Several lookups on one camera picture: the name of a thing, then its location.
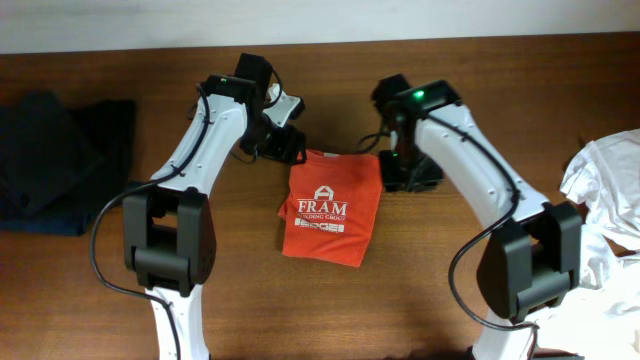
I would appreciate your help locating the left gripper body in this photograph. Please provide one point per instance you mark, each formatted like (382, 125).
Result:
(282, 148)

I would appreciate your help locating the folded dark navy garment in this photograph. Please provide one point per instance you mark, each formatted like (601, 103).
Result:
(60, 166)

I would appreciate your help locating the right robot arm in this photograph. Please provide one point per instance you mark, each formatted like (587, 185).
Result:
(532, 257)

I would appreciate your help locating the red printed t-shirt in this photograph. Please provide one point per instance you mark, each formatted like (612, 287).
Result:
(331, 208)

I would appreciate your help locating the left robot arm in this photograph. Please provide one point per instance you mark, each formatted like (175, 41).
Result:
(169, 238)

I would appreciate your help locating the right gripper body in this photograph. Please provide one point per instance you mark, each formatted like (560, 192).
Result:
(409, 175)

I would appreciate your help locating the white t-shirt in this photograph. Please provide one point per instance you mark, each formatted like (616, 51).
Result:
(600, 318)

